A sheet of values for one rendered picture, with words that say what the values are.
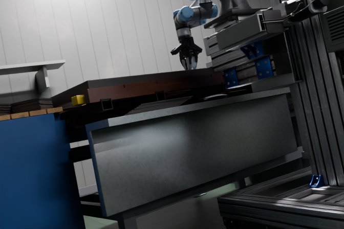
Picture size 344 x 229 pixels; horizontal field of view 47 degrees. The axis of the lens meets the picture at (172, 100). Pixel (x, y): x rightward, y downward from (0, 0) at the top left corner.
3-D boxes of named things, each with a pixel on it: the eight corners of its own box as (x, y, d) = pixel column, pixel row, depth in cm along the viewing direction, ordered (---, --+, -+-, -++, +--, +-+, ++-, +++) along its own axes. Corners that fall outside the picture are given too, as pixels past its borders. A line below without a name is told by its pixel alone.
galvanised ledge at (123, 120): (86, 131, 164) (85, 124, 164) (280, 94, 243) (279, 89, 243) (109, 126, 148) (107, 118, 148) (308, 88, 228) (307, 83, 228)
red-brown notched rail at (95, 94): (85, 104, 170) (83, 90, 170) (304, 72, 269) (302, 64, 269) (89, 102, 167) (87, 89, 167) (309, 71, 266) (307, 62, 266)
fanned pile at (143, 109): (107, 120, 169) (106, 111, 170) (178, 107, 193) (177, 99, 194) (122, 116, 160) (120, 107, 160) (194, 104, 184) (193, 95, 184)
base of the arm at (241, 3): (259, 10, 181) (254, -11, 181) (233, 11, 173) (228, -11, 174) (238, 20, 194) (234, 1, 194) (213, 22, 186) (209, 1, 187)
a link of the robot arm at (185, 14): (198, 3, 213) (193, 9, 224) (178, 5, 211) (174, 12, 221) (201, 17, 213) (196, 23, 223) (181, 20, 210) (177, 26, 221)
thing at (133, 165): (102, 216, 162) (86, 131, 164) (292, 151, 242) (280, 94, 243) (107, 216, 159) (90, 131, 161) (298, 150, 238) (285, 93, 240)
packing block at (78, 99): (72, 106, 177) (70, 97, 177) (82, 105, 180) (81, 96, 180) (78, 104, 172) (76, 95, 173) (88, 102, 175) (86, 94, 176)
